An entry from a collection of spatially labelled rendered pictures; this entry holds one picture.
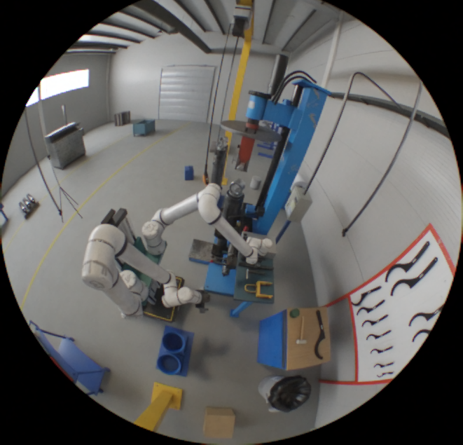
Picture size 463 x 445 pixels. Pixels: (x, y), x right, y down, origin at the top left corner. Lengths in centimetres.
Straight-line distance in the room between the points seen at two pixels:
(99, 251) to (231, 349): 229
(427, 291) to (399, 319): 44
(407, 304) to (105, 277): 238
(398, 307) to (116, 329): 370
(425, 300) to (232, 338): 251
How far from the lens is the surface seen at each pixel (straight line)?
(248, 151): 131
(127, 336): 277
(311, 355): 198
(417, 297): 213
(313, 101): 147
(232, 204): 179
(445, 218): 212
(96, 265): 56
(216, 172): 311
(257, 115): 141
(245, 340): 262
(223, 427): 266
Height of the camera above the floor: 253
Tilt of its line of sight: 43 degrees down
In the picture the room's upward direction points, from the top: 14 degrees clockwise
